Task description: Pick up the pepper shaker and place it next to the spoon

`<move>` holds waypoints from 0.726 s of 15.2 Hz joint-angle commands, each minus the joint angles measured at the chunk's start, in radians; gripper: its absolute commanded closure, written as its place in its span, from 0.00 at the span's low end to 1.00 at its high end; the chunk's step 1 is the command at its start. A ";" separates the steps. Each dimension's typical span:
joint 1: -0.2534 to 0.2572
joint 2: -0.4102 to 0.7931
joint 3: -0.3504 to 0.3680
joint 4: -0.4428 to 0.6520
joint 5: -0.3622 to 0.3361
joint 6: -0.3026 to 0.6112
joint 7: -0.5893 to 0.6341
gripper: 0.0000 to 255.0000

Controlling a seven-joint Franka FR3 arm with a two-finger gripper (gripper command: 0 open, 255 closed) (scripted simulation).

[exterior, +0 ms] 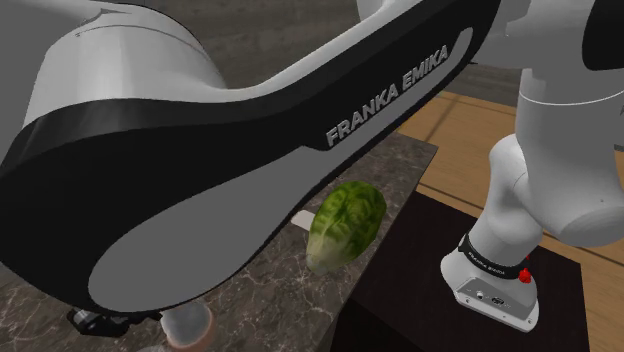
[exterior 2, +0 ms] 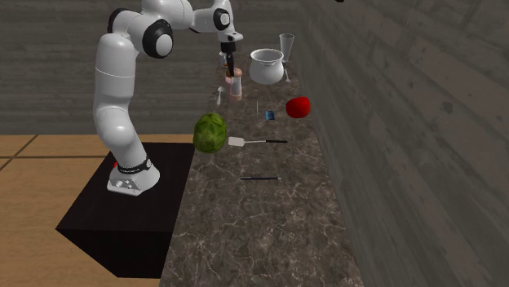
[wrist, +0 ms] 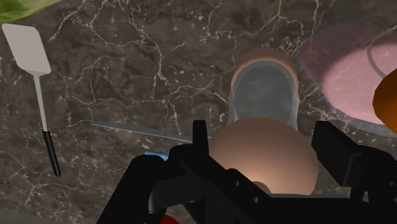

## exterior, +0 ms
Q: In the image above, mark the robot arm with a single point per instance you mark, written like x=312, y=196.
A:
x=146, y=195

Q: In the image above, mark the green lettuce head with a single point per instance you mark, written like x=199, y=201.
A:
x=343, y=229

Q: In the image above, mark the grey pink cup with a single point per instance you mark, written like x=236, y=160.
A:
x=187, y=325

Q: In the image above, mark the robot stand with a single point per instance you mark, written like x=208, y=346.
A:
x=414, y=273

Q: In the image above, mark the small white flat bar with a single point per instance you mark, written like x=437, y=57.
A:
x=303, y=219

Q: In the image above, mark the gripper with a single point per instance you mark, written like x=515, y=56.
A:
x=100, y=322

